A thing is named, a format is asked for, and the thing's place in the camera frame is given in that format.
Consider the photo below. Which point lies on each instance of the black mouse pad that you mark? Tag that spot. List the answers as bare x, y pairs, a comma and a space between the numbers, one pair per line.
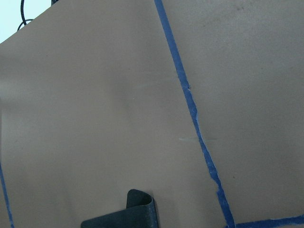
140, 212

